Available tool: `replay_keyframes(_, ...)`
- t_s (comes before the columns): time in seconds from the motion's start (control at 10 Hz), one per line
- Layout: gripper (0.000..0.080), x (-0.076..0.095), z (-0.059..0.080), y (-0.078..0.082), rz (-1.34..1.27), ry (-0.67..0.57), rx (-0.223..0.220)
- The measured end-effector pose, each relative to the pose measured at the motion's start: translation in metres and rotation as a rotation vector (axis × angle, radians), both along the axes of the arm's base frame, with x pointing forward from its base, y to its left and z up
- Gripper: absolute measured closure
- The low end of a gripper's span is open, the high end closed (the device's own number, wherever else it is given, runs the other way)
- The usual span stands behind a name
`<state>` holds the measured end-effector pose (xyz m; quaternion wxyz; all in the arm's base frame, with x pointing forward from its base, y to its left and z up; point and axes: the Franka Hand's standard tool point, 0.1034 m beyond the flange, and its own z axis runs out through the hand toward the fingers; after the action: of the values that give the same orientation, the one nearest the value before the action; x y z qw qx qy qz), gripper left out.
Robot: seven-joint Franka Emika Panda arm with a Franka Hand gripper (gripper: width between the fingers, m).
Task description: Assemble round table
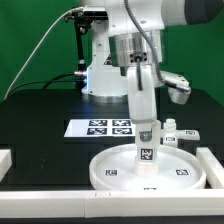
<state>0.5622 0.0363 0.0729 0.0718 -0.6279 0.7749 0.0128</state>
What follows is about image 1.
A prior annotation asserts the white camera cable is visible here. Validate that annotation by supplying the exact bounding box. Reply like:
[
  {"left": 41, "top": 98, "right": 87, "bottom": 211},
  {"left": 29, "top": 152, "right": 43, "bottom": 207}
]
[{"left": 3, "top": 6, "right": 84, "bottom": 101}]

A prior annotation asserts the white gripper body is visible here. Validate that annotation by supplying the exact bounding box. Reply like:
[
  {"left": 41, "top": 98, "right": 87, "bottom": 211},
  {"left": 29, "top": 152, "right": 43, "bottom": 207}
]
[{"left": 126, "top": 65, "right": 157, "bottom": 124}]

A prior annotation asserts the white marker sheet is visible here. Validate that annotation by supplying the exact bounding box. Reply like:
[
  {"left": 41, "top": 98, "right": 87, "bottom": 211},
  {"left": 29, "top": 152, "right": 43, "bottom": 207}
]
[{"left": 64, "top": 119, "right": 135, "bottom": 138}]

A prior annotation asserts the white frame right rail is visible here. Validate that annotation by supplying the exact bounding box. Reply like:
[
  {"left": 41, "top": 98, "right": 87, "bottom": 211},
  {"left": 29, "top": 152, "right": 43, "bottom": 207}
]
[{"left": 196, "top": 147, "right": 224, "bottom": 189}]

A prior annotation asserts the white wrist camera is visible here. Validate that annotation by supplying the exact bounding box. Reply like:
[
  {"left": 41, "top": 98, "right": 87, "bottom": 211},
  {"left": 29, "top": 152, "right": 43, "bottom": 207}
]
[{"left": 162, "top": 71, "right": 191, "bottom": 105}]

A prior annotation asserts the white frame rail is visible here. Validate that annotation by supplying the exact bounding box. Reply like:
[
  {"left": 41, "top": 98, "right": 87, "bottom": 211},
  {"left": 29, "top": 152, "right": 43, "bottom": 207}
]
[
  {"left": 196, "top": 147, "right": 224, "bottom": 189},
  {"left": 0, "top": 149, "right": 12, "bottom": 182},
  {"left": 0, "top": 189, "right": 224, "bottom": 218}
]

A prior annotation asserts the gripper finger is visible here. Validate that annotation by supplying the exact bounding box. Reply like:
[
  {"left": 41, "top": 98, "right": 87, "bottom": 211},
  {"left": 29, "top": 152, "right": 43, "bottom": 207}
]
[{"left": 139, "top": 131, "right": 152, "bottom": 142}]

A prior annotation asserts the black cable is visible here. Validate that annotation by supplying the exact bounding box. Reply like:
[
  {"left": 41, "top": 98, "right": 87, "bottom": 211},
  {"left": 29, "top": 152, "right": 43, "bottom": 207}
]
[{"left": 5, "top": 72, "right": 84, "bottom": 100}]

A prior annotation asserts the white frame left rail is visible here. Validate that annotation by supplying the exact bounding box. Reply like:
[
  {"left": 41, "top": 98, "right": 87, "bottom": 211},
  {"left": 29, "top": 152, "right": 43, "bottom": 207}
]
[{"left": 0, "top": 149, "right": 12, "bottom": 182}]

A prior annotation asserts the white frame front rail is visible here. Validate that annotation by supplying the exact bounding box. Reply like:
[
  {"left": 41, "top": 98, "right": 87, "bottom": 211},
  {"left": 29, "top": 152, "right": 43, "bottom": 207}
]
[{"left": 0, "top": 189, "right": 224, "bottom": 218}]

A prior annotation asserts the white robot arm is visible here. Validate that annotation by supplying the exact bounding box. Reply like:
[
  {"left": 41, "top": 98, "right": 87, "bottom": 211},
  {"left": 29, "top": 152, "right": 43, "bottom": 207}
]
[{"left": 81, "top": 0, "right": 224, "bottom": 143}]

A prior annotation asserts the white cross table base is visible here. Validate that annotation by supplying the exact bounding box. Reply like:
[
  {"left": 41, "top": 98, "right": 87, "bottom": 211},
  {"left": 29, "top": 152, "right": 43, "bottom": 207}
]
[{"left": 161, "top": 119, "right": 200, "bottom": 148}]

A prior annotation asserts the white round table top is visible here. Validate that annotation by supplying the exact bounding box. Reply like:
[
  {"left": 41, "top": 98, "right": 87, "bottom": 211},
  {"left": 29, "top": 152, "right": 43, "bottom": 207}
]
[{"left": 89, "top": 144, "right": 206, "bottom": 191}]

